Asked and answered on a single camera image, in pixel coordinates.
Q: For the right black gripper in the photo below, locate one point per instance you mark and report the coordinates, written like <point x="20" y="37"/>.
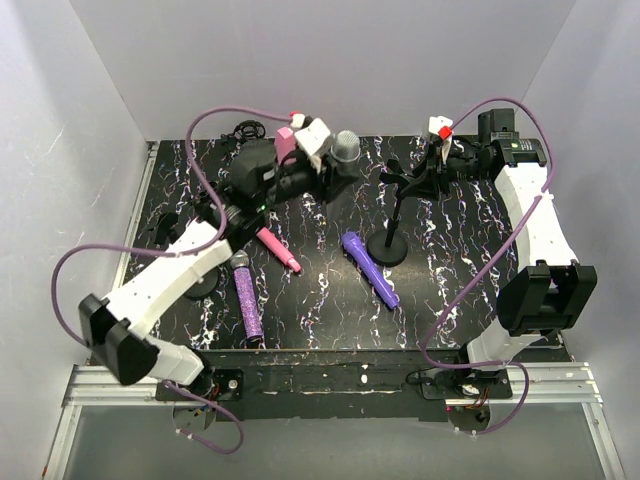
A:
<point x="435" y="170"/>

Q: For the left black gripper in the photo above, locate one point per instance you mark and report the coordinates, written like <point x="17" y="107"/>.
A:
<point x="327" y="176"/>

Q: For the silver microphone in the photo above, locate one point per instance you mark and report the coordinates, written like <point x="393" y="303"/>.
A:
<point x="345" y="151"/>

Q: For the black round-base mic stand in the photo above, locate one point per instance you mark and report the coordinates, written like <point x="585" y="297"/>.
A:
<point x="386" y="247"/>

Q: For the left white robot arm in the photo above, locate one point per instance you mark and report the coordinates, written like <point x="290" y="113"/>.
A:
<point x="117" y="328"/>

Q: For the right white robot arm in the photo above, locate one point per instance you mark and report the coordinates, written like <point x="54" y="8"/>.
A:
<point x="551" y="286"/>

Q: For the black clip mic stand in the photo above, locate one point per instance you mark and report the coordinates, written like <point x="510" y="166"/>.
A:
<point x="166" y="234"/>

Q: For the pink metronome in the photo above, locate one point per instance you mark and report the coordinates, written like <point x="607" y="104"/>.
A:
<point x="285" y="144"/>

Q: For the purple plastic microphone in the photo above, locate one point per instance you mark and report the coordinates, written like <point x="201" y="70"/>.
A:
<point x="354" y="247"/>

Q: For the pink microphone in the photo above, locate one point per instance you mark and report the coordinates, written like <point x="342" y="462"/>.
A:
<point x="279" y="250"/>

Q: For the purple glitter microphone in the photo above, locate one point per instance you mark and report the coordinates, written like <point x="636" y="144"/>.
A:
<point x="243" y="279"/>

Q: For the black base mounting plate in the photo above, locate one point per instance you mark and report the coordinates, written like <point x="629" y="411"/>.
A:
<point x="345" y="384"/>

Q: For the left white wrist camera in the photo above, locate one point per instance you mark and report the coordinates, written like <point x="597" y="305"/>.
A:
<point x="313" y="137"/>

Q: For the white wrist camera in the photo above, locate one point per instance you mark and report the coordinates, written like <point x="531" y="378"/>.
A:
<point x="313" y="137"/>
<point x="438" y="131"/>

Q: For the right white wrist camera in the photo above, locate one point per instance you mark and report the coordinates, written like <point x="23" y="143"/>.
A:
<point x="438" y="131"/>

